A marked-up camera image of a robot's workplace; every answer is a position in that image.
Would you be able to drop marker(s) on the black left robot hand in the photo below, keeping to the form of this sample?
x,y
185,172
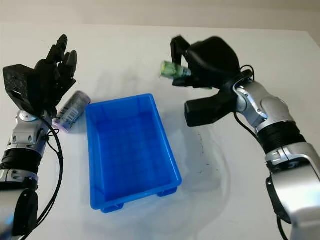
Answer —
x,y
47,80

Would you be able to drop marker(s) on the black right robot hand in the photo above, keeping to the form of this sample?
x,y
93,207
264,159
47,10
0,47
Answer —
x,y
212,62

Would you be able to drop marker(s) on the purple labelled can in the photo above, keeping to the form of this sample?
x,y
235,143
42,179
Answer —
x,y
72,110

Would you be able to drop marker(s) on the green white carton box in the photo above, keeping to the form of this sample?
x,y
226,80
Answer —
x,y
170,70

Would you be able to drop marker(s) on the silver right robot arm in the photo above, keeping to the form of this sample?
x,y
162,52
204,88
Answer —
x,y
282,140

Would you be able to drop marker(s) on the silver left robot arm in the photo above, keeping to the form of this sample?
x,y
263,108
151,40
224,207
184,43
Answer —
x,y
22,140

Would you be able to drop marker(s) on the blue plastic tray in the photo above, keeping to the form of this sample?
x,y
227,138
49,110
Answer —
x,y
132,150

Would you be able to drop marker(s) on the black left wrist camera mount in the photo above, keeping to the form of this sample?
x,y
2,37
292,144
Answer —
x,y
16,85

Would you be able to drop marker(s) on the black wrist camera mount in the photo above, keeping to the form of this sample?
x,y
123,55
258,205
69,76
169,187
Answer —
x,y
207,110
16,85

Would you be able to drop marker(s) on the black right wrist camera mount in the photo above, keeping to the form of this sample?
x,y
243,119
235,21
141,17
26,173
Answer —
x,y
207,110

